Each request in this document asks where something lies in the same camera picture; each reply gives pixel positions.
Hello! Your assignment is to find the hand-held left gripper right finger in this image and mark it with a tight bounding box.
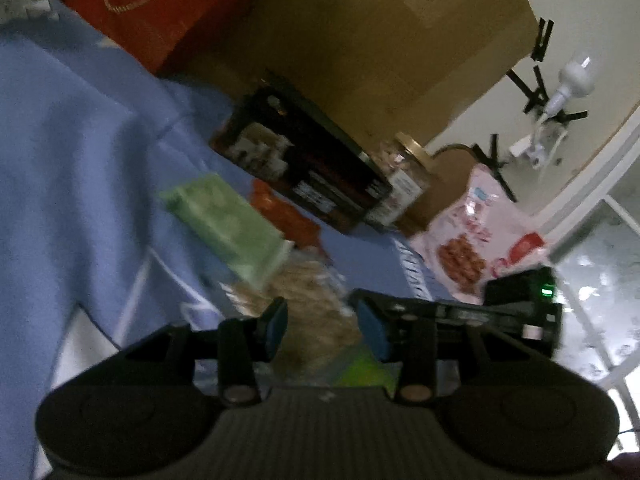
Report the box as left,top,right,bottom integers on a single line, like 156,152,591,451
356,301,541,405

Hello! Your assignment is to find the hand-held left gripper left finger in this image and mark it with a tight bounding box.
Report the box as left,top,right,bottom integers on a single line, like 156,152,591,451
120,296,290,407

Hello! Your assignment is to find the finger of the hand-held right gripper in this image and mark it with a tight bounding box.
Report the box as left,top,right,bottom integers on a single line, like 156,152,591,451
347,288,485,329

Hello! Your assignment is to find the clear packet brown snack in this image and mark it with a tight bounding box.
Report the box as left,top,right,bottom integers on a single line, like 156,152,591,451
195,247,403,391

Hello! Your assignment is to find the green snack packet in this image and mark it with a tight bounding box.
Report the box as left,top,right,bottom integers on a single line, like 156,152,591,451
160,172,294,288

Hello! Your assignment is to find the orange nut packet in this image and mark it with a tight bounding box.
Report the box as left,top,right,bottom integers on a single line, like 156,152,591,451
248,179,323,250

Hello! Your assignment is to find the black printed box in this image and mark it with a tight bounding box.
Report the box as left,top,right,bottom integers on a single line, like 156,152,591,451
209,80,394,235

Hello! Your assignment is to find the pink twisted dough snack bag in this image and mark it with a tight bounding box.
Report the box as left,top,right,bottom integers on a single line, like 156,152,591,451
410,162,551,306

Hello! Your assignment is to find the clear nut jar gold lid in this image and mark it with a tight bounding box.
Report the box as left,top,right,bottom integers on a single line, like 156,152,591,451
365,131,436,231

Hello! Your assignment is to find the white clip lamp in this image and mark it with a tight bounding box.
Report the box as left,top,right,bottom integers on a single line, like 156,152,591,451
510,55,599,169

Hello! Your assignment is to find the blue printed blanket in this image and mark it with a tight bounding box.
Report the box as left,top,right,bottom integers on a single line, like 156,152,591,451
0,0,481,480

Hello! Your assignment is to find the brown wooden board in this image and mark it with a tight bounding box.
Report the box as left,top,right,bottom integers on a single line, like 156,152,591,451
165,0,551,147

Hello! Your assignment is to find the red gift bag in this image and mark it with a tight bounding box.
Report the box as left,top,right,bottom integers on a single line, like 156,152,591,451
62,0,273,75

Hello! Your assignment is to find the white window frame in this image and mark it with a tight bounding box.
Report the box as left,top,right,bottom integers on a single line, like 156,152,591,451
542,125,640,461

